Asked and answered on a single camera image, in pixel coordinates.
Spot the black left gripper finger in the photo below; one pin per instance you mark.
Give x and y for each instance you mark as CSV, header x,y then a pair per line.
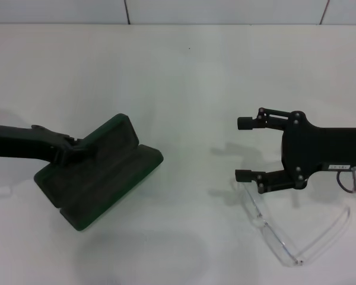
x,y
77,151

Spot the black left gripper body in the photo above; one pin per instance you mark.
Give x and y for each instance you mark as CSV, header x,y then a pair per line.
x,y
26,142

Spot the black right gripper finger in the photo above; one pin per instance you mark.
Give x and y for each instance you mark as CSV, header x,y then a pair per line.
x,y
273,120
273,181

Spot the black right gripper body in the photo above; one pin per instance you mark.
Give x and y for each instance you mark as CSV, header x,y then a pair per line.
x,y
314,148

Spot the green glasses case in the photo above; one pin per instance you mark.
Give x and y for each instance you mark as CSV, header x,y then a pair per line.
x,y
106,184

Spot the clear transparent glasses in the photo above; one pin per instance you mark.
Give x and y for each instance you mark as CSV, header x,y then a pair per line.
x,y
274,237

